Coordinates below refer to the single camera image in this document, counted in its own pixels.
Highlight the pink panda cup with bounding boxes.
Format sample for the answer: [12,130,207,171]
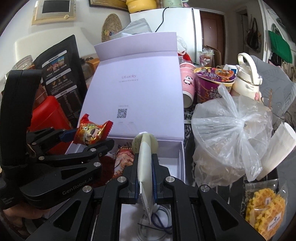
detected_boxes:
[180,63,196,108]

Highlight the cream wall intercom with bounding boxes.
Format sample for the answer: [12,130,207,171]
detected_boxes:
[32,0,76,25]

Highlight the packaged waffles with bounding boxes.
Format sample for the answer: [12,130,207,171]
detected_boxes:
[241,178,288,240]

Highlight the grey chair far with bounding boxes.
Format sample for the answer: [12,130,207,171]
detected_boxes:
[251,55,295,128]

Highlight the cream spout pouch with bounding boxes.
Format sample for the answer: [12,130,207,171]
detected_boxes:
[132,132,159,224]

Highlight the clear plastic bag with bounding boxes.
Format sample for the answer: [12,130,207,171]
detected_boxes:
[191,84,273,187]

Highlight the cream water bottle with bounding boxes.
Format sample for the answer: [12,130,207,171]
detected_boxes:
[230,53,262,102]

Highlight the red gold snack packet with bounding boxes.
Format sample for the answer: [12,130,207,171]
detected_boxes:
[73,114,113,146]

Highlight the yellow pot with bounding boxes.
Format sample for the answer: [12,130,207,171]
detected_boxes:
[126,0,157,14]

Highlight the white refrigerator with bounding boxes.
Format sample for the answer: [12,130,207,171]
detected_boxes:
[130,8,202,64]

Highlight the person left hand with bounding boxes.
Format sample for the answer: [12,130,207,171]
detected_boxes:
[3,204,50,221]

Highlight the green tote bag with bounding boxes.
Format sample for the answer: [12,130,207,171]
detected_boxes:
[268,31,292,63]

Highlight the purple instant noodle cup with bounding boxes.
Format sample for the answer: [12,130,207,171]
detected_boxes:
[194,67,235,103]

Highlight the white cable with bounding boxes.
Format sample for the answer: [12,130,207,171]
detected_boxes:
[136,203,173,241]

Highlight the red plastic canister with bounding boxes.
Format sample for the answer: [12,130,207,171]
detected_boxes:
[29,96,72,155]

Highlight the brown red snack packet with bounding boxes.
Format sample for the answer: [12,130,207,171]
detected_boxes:
[112,146,134,179]

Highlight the lavender gift box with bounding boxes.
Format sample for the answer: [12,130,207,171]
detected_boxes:
[81,32,185,181]

